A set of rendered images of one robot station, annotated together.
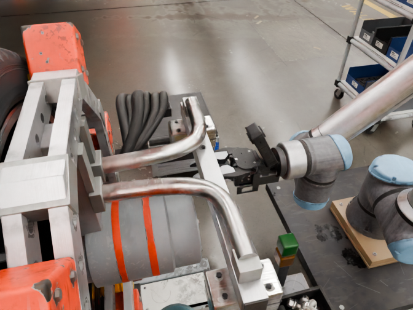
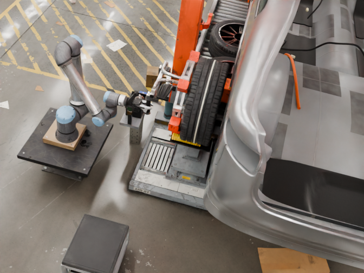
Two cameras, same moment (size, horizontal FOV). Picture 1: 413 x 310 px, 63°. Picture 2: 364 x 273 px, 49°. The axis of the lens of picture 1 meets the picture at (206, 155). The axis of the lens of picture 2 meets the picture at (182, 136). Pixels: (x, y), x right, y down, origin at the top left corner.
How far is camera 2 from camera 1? 3.15 m
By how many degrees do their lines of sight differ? 90
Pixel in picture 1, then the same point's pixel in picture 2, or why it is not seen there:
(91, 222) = not seen: hidden behind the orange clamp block
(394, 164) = (65, 112)
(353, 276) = (93, 129)
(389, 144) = not seen: outside the picture
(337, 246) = (88, 138)
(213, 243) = (118, 197)
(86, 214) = not seen: hidden behind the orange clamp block
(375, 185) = (75, 117)
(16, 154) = (193, 64)
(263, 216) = (82, 199)
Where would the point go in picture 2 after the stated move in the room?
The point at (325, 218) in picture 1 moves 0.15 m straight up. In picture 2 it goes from (80, 148) to (79, 136)
